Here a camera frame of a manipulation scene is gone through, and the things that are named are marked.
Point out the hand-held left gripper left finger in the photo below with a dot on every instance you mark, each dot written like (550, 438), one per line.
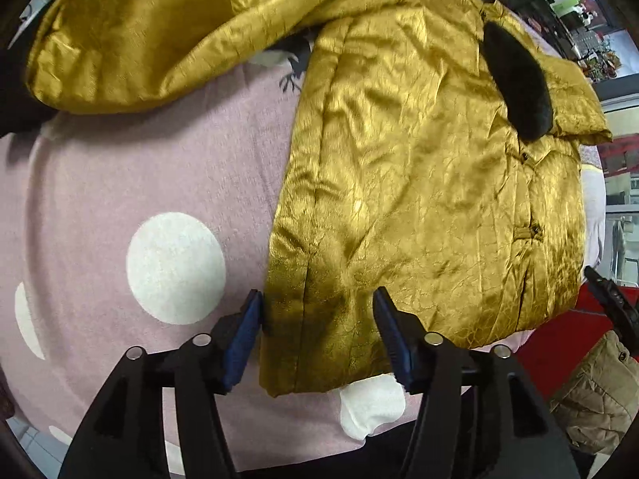
(242, 339)

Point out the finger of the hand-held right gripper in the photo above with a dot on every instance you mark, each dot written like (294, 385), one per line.
(614, 302)

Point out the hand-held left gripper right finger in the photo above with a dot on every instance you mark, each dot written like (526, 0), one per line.
(394, 339)

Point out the gold satin jacket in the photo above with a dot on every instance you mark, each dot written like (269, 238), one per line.
(399, 184)

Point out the beige quilted jacket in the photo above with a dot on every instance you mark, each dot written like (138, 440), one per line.
(594, 399)

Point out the pink polka dot blanket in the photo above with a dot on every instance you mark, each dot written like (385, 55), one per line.
(100, 184)

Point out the display shelves with goods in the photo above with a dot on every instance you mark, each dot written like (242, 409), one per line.
(559, 5)

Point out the dark cloth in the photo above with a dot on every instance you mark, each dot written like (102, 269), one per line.
(20, 90)

